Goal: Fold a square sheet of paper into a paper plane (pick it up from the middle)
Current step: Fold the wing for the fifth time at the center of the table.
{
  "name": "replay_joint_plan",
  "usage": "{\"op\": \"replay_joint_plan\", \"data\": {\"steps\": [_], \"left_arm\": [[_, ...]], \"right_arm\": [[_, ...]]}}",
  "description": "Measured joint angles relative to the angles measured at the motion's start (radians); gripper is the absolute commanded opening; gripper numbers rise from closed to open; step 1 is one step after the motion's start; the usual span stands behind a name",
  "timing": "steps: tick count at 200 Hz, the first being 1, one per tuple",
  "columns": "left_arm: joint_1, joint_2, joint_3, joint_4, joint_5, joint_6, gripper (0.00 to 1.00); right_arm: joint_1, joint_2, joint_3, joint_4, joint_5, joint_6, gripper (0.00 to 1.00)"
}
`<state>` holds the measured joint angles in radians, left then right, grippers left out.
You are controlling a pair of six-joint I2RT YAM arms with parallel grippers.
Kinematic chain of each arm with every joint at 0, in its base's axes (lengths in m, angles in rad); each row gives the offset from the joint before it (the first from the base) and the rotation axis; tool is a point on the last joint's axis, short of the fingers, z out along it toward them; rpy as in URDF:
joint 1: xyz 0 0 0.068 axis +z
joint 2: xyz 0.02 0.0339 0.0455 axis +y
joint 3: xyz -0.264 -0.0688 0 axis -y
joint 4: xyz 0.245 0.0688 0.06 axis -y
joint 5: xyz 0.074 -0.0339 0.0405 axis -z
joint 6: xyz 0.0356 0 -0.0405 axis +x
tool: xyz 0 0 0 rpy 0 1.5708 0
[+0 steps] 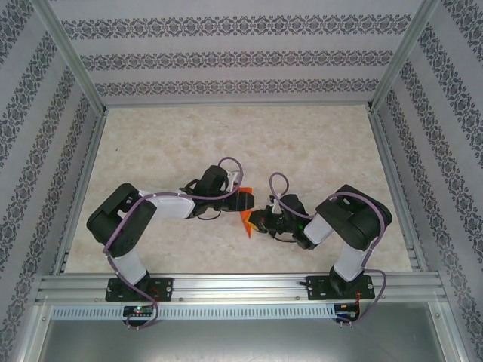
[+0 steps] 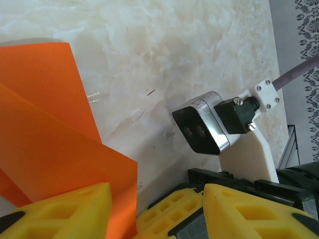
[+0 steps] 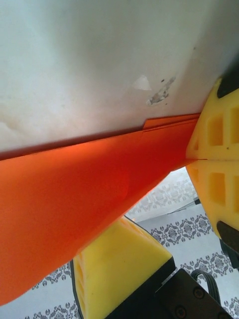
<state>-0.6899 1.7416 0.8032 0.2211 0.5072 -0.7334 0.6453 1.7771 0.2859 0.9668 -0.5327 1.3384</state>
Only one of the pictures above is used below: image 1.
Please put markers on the aluminium frame post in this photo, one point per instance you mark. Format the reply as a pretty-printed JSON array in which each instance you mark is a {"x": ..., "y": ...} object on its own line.
[
  {"x": 402, "y": 56},
  {"x": 71, "y": 56}
]

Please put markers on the grey sheet metal panel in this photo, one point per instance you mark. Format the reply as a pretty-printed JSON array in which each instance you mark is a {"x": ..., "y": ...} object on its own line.
[{"x": 241, "y": 343}]

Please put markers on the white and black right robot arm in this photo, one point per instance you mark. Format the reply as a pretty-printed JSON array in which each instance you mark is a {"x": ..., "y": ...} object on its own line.
[{"x": 317, "y": 230}]

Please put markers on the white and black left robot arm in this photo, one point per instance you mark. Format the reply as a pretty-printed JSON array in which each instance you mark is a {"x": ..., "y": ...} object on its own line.
[{"x": 173, "y": 207}]

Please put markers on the aluminium mounting rail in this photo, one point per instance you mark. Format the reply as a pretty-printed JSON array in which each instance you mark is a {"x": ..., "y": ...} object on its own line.
[{"x": 241, "y": 286}]

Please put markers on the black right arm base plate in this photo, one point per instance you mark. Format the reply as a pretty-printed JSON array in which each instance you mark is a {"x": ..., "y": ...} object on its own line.
[{"x": 317, "y": 288}]

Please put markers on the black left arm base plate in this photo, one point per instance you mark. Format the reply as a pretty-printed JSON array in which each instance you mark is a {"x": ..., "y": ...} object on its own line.
[{"x": 164, "y": 288}]

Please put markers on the aluminium side rail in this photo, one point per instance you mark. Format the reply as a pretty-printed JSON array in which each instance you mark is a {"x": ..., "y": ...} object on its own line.
[
  {"x": 90, "y": 151},
  {"x": 385, "y": 151}
]

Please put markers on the orange cloth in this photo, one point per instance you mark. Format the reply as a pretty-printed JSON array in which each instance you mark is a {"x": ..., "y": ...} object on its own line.
[{"x": 249, "y": 226}]

